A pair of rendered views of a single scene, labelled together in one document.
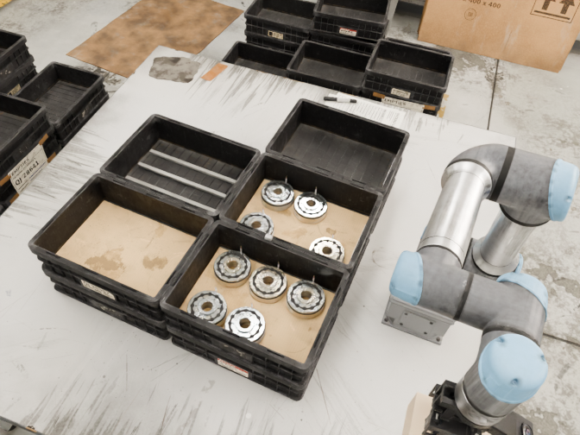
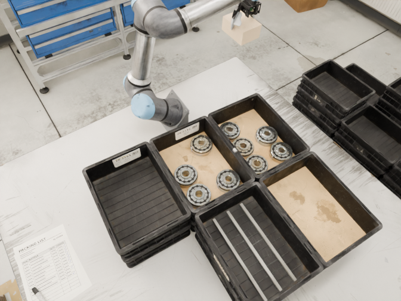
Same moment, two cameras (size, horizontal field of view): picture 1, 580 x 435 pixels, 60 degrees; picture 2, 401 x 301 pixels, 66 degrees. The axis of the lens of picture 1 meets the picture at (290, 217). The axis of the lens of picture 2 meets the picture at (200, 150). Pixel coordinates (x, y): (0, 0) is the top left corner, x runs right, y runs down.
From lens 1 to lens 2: 1.54 m
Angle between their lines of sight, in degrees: 69
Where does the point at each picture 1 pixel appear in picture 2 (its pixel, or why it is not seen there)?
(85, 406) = (345, 171)
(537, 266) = not seen: hidden behind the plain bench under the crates
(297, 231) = (204, 169)
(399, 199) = not seen: hidden behind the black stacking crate
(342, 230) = (179, 155)
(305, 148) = (145, 227)
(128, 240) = (309, 222)
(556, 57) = not seen: outside the picture
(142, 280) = (308, 190)
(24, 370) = (375, 203)
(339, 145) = (119, 215)
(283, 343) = (252, 123)
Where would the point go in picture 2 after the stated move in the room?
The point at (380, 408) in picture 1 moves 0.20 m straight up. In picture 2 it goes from (219, 104) to (222, 78)
